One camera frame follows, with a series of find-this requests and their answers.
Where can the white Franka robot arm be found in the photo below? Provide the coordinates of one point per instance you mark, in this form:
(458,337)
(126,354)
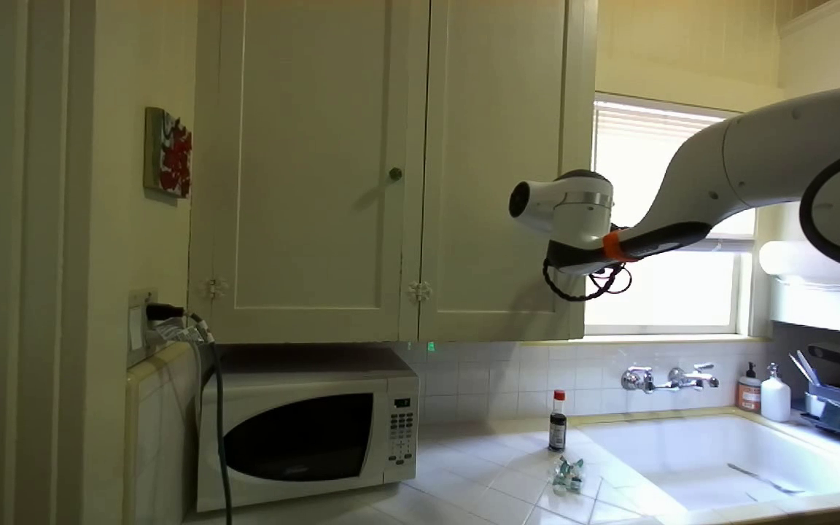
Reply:
(759,154)

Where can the cabinet door hinge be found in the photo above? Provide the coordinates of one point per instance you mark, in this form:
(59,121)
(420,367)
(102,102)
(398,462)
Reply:
(417,290)
(214,290)

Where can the small green light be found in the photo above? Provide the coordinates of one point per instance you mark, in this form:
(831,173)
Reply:
(428,345)

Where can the dark round cabinet knob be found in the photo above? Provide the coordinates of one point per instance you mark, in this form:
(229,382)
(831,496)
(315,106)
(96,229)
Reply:
(395,173)

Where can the wide cream cabinet door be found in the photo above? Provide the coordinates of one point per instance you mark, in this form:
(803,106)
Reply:
(313,146)

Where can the narrow cream cabinet door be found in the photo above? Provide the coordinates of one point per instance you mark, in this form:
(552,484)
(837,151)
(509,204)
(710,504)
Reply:
(487,96)

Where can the soy sauce bottle red cap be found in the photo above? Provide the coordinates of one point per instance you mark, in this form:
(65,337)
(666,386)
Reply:
(558,427)

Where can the white microwave oven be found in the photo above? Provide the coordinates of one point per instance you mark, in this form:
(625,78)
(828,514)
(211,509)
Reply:
(291,439)

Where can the white window blind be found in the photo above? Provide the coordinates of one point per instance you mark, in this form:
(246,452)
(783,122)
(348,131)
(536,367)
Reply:
(634,134)

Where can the crumpled clear plastic wrapper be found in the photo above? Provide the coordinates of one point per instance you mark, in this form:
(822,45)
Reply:
(565,472)

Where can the chrome faucet with spout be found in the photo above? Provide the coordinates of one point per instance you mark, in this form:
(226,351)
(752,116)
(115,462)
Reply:
(692,376)

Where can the brown soap bottle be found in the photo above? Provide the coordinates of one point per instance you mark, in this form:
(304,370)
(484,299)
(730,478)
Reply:
(746,391)

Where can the white kitchen sink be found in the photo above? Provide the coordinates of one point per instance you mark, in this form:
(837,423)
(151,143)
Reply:
(730,440)

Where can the white paper towel roll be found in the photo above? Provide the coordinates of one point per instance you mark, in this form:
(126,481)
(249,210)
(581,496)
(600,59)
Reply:
(786,259)

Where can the white soap bottle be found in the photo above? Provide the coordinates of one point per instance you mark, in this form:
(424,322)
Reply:
(777,398)

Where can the long thin utensil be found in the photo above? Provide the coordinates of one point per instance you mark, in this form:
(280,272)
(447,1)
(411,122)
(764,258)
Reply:
(759,478)

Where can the cream wall cabinet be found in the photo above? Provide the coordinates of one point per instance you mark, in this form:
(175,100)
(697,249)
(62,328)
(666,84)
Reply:
(320,146)

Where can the kitchen window frame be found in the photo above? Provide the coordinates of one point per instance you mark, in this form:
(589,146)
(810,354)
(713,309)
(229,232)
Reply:
(672,339)

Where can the wall outlet with plugs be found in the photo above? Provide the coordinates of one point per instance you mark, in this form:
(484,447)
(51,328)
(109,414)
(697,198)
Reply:
(161,325)

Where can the red floral wall picture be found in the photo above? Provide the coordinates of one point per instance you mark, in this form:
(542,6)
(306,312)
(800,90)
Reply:
(169,154)

